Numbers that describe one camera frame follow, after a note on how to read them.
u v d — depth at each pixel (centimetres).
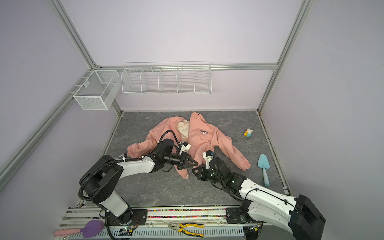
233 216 74
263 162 91
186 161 77
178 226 71
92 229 71
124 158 52
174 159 74
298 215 41
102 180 45
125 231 72
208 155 73
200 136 99
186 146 81
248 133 103
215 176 63
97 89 97
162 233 71
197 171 75
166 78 98
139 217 74
